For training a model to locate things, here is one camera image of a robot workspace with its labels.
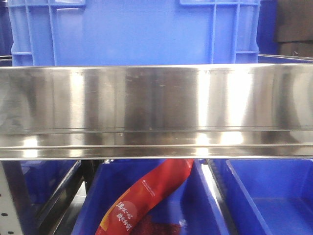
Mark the lower right blue bin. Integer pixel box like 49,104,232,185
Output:
212,159,313,235

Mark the upper blue crate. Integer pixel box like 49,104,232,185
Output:
7,0,260,66

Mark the lower left blue bin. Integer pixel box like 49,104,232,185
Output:
20,160,76,204

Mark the red snack bag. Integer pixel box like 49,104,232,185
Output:
95,159,194,235

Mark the stainless steel rail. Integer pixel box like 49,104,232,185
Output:
0,64,313,160

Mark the lower middle blue bin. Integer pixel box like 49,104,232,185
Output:
71,159,229,235

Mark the blue bin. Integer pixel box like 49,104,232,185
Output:
71,159,229,235
212,159,313,235
20,160,76,204

